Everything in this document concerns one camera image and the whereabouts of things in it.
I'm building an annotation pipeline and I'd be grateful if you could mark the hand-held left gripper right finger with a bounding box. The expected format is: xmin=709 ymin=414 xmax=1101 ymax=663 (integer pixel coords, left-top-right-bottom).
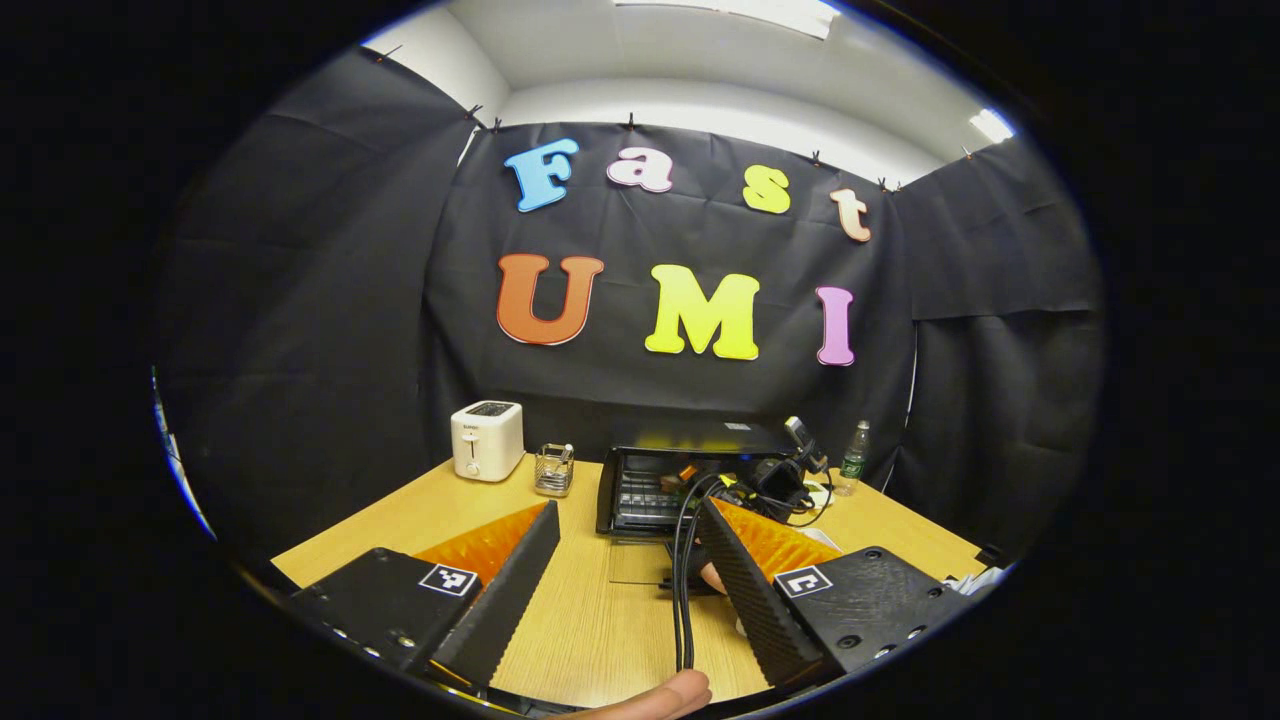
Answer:
xmin=697 ymin=497 xmax=976 ymax=689

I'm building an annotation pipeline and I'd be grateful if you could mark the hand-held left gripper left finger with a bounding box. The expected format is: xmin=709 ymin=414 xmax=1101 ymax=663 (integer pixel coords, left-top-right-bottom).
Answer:
xmin=285 ymin=500 xmax=563 ymax=691

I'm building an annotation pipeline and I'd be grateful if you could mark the black electric oven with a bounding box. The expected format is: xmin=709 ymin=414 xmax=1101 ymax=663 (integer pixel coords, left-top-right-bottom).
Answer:
xmin=596 ymin=419 xmax=803 ymax=595

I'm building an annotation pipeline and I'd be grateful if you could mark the clear plastic water bottle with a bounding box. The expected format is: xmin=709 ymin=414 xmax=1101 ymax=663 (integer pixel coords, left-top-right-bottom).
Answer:
xmin=838 ymin=419 xmax=872 ymax=497

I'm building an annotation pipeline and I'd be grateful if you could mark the clear utensil holder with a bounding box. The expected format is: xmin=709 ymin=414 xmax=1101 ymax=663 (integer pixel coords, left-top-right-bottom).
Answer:
xmin=533 ymin=442 xmax=577 ymax=499

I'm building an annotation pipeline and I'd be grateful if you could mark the white toaster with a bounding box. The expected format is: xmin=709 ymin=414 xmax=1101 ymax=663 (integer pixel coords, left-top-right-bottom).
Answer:
xmin=450 ymin=400 xmax=526 ymax=484

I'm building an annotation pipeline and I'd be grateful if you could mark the black backdrop cloth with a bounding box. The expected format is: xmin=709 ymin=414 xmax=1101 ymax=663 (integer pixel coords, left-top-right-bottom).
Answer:
xmin=150 ymin=45 xmax=1106 ymax=561

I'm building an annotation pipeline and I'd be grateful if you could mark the black cable bundle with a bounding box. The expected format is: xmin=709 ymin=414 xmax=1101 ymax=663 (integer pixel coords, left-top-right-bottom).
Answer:
xmin=670 ymin=470 xmax=833 ymax=673

